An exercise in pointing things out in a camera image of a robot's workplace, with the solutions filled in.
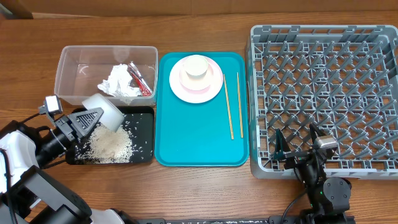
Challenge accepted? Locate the white tissue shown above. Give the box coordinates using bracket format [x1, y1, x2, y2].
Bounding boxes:
[97, 64, 142, 97]

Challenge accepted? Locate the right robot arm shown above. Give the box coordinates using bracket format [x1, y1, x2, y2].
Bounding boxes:
[269, 123, 355, 223]

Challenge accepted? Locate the white cup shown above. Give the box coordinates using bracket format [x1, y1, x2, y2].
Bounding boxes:
[183, 55, 208, 78]

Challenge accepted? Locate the small pink plate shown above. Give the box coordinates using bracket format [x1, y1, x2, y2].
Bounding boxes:
[179, 65, 215, 91]

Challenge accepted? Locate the black plastic tray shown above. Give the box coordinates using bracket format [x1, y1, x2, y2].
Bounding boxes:
[65, 106, 155, 166]

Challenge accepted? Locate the grey dishwasher rack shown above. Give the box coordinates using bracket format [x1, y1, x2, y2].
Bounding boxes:
[246, 25, 397, 180]

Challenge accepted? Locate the grey bowl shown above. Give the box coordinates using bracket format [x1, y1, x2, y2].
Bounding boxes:
[82, 93, 124, 132]

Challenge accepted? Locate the teal serving tray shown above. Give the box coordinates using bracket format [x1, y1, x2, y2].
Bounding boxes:
[154, 52, 249, 167]

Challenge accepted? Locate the rice pile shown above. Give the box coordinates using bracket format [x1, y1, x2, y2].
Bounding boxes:
[76, 111, 154, 164]

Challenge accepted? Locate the clear plastic bin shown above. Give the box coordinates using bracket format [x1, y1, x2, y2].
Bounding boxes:
[54, 45, 159, 106]

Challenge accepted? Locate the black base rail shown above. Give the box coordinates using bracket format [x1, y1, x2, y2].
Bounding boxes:
[133, 215, 356, 224]

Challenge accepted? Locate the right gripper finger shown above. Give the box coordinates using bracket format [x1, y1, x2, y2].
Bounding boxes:
[272, 129, 291, 159]
[309, 123, 326, 139]

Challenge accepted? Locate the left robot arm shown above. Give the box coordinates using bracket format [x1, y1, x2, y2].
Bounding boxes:
[1, 106, 137, 223]

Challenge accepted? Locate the large white plate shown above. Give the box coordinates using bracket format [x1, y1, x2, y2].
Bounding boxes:
[169, 55, 223, 103]

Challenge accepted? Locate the red sauce packet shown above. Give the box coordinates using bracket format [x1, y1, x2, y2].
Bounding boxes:
[127, 61, 152, 96]

